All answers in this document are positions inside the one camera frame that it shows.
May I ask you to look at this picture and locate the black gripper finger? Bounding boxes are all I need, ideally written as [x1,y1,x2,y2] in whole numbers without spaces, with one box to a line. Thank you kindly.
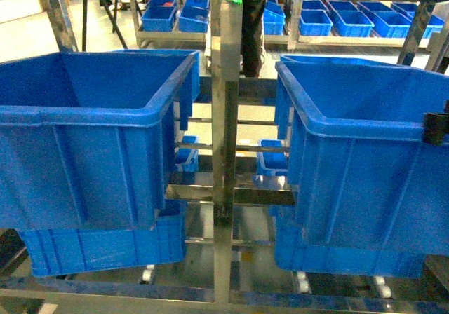
[422,100,448,145]

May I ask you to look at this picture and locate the blue bin far shelf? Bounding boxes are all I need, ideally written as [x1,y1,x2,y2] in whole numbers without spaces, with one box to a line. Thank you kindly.
[299,0,333,36]
[263,0,286,36]
[357,1,411,39]
[178,0,210,34]
[326,0,374,37]
[142,0,177,32]

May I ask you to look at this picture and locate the large blue container right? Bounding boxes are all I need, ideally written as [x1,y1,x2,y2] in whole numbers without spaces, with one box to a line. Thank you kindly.
[276,61,448,256]

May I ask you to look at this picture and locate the large blue container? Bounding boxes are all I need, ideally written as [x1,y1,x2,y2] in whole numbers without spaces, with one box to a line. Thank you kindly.
[1,50,200,231]
[276,61,448,256]

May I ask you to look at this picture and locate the lower blue crate right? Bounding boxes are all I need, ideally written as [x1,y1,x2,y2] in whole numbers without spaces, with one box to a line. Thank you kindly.
[269,205,426,279]

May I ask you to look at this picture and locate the blue crate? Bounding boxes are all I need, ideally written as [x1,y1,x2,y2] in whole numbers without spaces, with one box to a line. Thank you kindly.
[269,205,426,279]
[18,200,187,278]

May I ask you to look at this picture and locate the large blue container left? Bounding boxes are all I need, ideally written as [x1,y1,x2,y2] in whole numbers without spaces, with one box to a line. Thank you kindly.
[1,50,200,231]

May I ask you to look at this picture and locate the lower blue crate left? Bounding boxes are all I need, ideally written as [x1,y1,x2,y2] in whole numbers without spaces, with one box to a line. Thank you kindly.
[18,200,187,278]

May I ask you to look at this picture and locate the steel shelf vertical post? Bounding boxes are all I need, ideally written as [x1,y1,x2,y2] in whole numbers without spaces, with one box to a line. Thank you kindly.
[210,0,243,304]

